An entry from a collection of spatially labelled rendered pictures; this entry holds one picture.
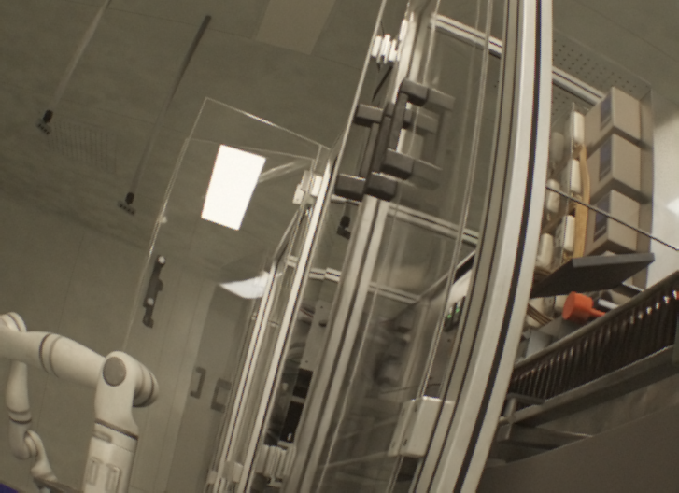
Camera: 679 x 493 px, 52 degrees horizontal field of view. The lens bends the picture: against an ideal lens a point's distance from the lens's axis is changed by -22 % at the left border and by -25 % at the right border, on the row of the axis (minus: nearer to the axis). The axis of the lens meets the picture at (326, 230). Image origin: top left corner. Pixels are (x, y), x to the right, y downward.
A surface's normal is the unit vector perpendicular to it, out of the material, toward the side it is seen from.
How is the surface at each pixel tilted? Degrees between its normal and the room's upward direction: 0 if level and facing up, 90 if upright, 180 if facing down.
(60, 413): 90
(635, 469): 90
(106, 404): 90
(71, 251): 90
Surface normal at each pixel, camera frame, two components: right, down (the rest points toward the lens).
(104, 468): 0.08, -0.36
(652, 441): -0.94, -0.31
